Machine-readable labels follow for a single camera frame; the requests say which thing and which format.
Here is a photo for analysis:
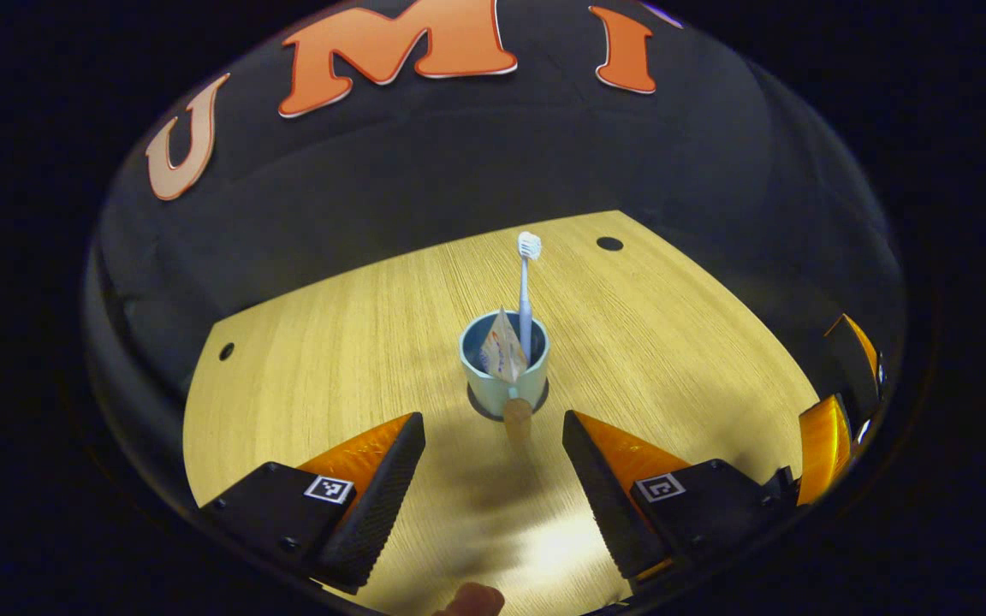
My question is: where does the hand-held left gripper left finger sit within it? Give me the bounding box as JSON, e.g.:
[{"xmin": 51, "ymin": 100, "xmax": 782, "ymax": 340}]
[{"xmin": 199, "ymin": 412, "xmax": 427, "ymax": 595}]

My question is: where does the dark brown round coaster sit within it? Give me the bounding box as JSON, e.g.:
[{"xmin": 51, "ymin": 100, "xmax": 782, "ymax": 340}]
[{"xmin": 467, "ymin": 376, "xmax": 550, "ymax": 423}]

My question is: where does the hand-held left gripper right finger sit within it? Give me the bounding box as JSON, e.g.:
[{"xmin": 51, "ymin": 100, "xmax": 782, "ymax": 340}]
[{"xmin": 562, "ymin": 410, "xmax": 793, "ymax": 583}]

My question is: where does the white toothbrush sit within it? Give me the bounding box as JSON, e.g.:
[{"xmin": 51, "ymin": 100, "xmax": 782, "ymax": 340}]
[{"xmin": 517, "ymin": 231, "xmax": 543, "ymax": 364}]

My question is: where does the light blue cup wooden handle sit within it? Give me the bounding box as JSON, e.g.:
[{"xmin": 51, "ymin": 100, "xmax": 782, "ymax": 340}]
[{"xmin": 459, "ymin": 311, "xmax": 551, "ymax": 446}]

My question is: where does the white toothpaste tube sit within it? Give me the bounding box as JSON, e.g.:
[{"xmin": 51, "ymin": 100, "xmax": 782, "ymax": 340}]
[{"xmin": 480, "ymin": 308, "xmax": 530, "ymax": 383}]

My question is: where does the wooden desktop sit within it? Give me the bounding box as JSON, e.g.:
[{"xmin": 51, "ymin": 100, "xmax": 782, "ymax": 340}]
[{"xmin": 182, "ymin": 210, "xmax": 823, "ymax": 616}]

